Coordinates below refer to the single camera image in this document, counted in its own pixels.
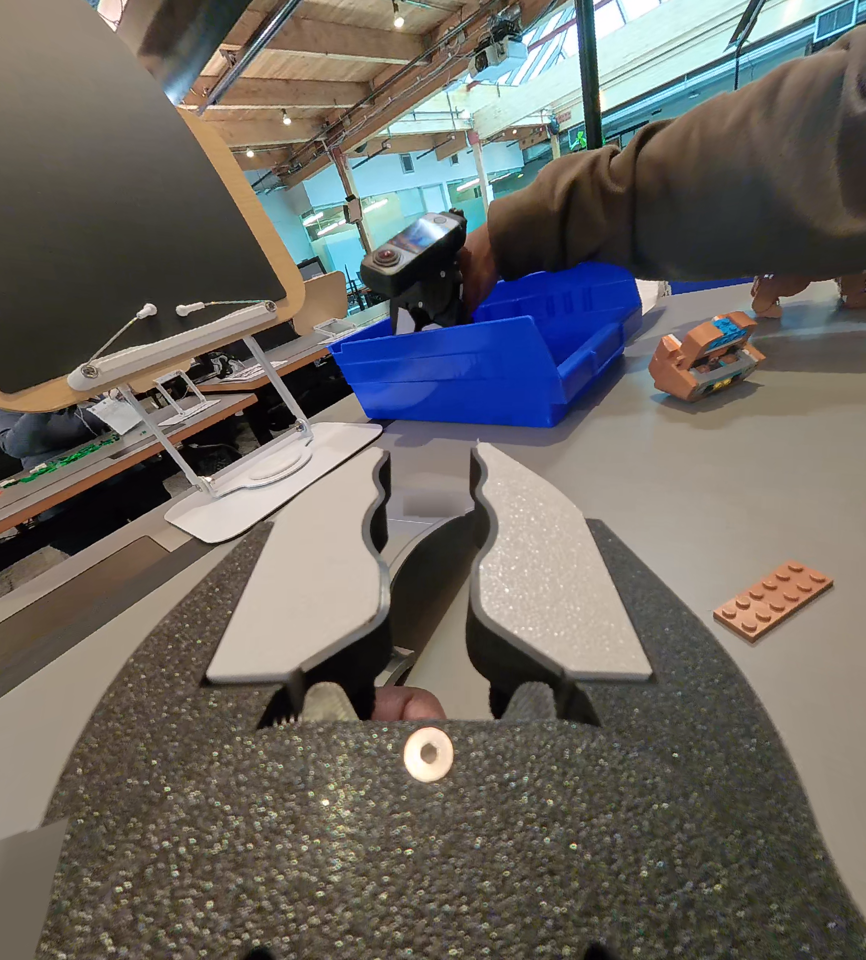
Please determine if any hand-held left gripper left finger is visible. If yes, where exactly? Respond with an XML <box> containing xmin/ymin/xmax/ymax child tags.
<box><xmin>205</xmin><ymin>447</ymin><xmax>394</xmax><ymax>687</ymax></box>

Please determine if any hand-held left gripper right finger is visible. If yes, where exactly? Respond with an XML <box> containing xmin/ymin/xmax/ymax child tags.
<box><xmin>467</xmin><ymin>441</ymin><xmax>656</xmax><ymax>685</ymax></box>

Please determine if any blue plastic bin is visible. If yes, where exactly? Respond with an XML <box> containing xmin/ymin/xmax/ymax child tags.
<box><xmin>326</xmin><ymin>259</ymin><xmax>645</xmax><ymax>430</ymax></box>
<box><xmin>667</xmin><ymin>276</ymin><xmax>754</xmax><ymax>297</ymax></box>

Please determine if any grey instruction booklet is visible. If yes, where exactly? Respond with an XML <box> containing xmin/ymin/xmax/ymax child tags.
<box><xmin>371</xmin><ymin>486</ymin><xmax>480</xmax><ymax>689</ymax></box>

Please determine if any brown long plate brick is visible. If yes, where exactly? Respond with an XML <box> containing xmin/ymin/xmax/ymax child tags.
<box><xmin>712</xmin><ymin>559</ymin><xmax>836</xmax><ymax>646</ymax></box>

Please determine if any brown toy brick model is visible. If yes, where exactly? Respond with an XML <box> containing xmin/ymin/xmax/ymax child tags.
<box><xmin>647</xmin><ymin>309</ymin><xmax>769</xmax><ymax>404</ymax></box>

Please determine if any person's right forearm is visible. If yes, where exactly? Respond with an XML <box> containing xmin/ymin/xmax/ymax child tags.
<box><xmin>485</xmin><ymin>0</ymin><xmax>866</xmax><ymax>284</ymax></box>

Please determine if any grey desk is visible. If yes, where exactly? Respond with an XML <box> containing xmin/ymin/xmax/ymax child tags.
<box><xmin>0</xmin><ymin>273</ymin><xmax>866</xmax><ymax>960</ymax></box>

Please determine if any person's right hand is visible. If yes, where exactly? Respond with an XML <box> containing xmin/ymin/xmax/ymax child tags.
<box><xmin>459</xmin><ymin>223</ymin><xmax>510</xmax><ymax>306</ymax></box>

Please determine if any small wooden panel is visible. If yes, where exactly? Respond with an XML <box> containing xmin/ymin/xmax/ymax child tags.
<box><xmin>292</xmin><ymin>268</ymin><xmax>349</xmax><ymax>325</ymax></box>

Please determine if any ceiling projector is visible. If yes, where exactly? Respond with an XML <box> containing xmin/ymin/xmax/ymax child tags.
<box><xmin>465</xmin><ymin>13</ymin><xmax>531</xmax><ymax>85</ymax></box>

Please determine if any black pole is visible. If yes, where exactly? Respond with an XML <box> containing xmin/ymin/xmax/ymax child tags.
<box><xmin>576</xmin><ymin>0</ymin><xmax>606</xmax><ymax>153</ymax></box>

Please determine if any pile of green toy bricks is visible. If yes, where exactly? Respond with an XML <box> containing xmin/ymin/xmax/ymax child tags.
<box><xmin>15</xmin><ymin>437</ymin><xmax>116</xmax><ymax>483</ymax></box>

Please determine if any black wood-rimmed panel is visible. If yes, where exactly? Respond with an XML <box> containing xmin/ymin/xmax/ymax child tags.
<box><xmin>0</xmin><ymin>0</ymin><xmax>308</xmax><ymax>415</ymax></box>

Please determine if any brown tan brick dinosaur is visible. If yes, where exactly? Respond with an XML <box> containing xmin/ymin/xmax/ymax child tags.
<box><xmin>750</xmin><ymin>264</ymin><xmax>866</xmax><ymax>318</ymax></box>

